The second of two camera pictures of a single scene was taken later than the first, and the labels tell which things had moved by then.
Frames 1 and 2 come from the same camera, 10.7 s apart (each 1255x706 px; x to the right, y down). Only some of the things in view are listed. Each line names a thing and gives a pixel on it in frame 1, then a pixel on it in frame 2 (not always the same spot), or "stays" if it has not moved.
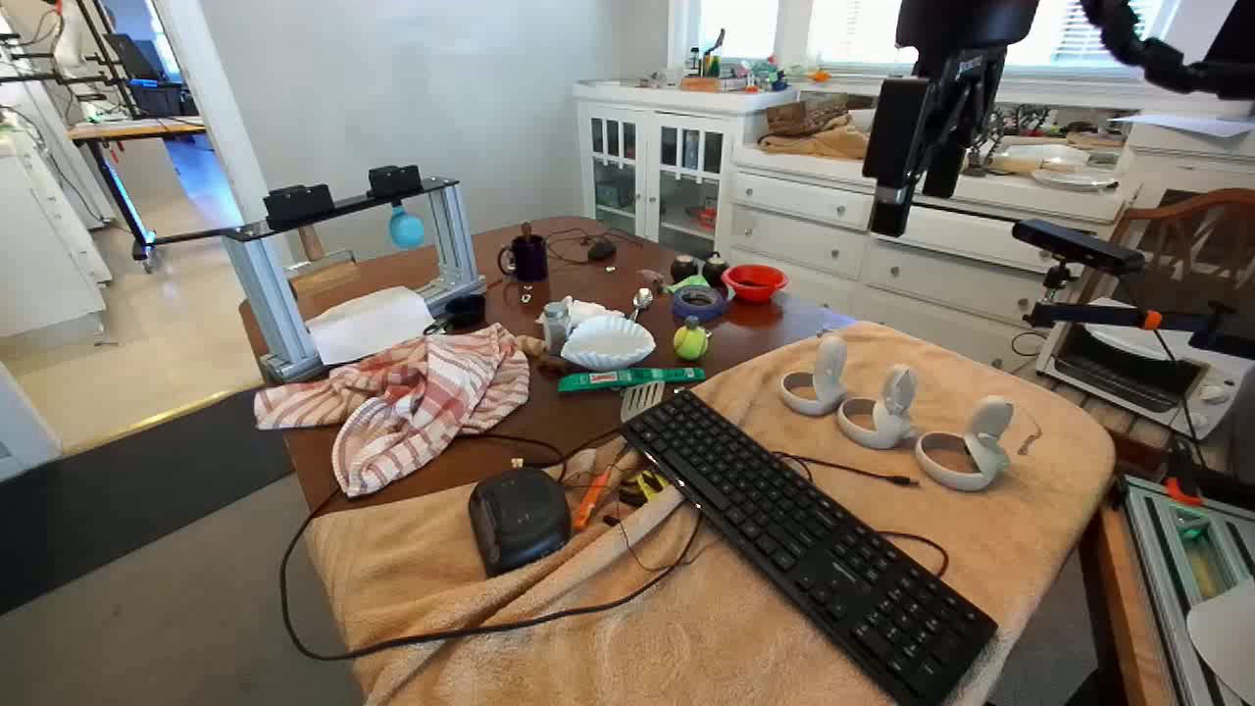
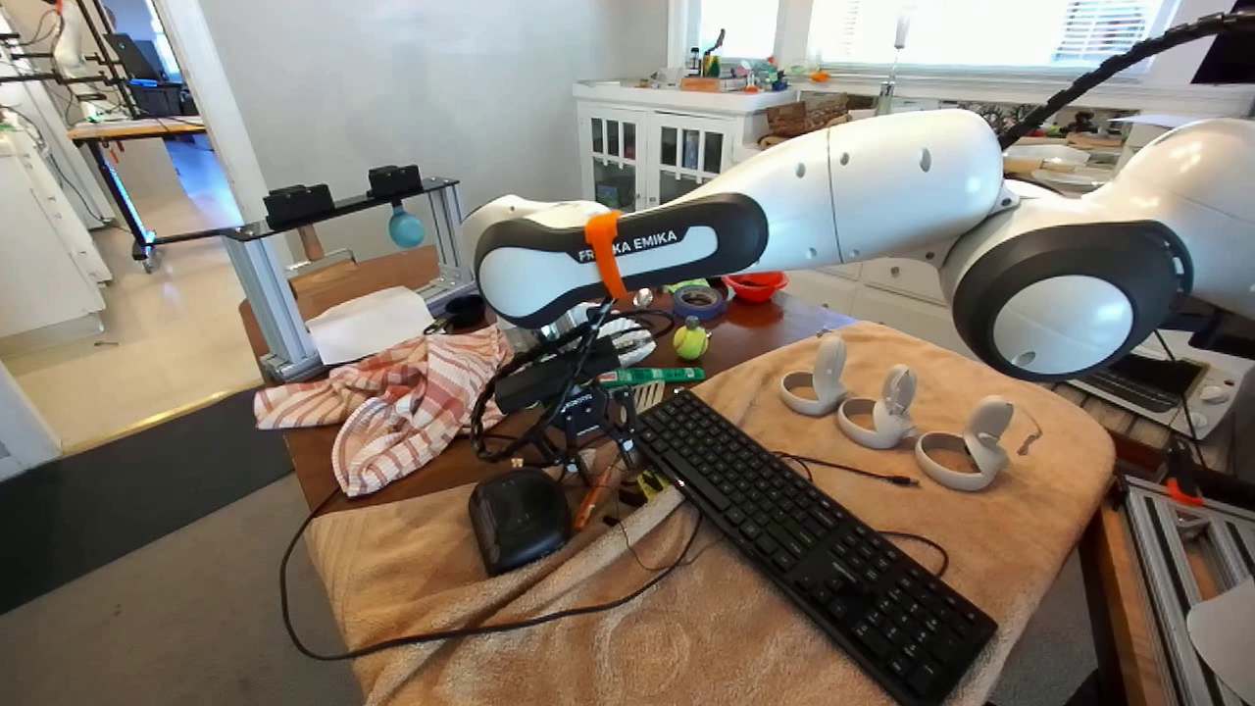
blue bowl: [698, 305] stays
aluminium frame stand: [270, 292] stays
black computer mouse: [513, 515] stays
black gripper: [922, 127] to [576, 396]
